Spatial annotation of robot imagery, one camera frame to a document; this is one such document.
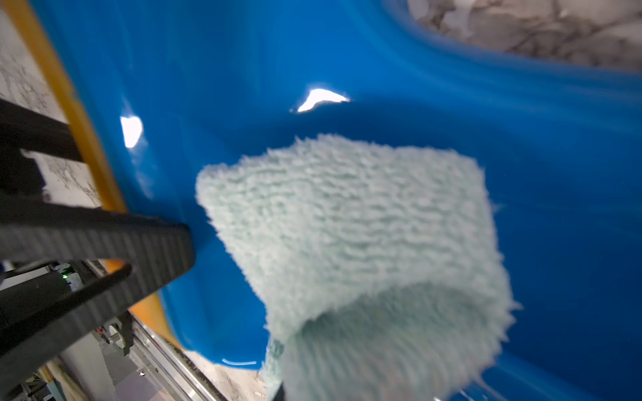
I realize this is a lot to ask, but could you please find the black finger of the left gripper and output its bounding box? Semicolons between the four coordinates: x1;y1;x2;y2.
1;196;196;296
1;265;133;386

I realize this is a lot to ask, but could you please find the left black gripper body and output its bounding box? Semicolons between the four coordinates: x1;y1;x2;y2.
1;100;83;201

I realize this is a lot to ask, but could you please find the blue rubber boot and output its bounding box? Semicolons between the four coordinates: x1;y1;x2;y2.
3;1;641;400

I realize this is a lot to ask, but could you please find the mint green fluffy cloth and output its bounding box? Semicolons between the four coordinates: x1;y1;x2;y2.
196;135;517;400

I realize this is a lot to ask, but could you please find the aluminium front rail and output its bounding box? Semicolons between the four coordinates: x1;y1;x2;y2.
130;317;227;401

